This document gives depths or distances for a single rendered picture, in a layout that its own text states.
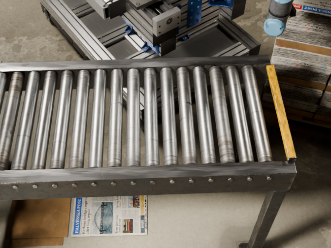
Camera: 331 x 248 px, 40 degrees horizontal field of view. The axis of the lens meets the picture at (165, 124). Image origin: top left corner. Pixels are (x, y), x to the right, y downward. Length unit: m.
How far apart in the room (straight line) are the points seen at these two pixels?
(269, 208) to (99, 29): 1.61
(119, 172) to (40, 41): 1.81
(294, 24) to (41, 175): 1.26
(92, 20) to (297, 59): 1.31
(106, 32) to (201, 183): 1.50
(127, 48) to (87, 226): 1.06
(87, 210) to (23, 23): 1.52
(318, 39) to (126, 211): 1.23
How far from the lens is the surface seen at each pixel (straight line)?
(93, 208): 2.38
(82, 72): 1.83
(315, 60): 2.29
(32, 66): 1.90
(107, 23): 2.92
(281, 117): 1.69
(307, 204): 2.48
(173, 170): 1.54
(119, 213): 2.35
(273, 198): 1.73
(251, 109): 1.72
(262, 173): 1.56
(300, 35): 2.20
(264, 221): 1.91
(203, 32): 2.83
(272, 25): 1.71
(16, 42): 3.24
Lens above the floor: 2.12
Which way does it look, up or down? 54 degrees down
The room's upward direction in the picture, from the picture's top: straight up
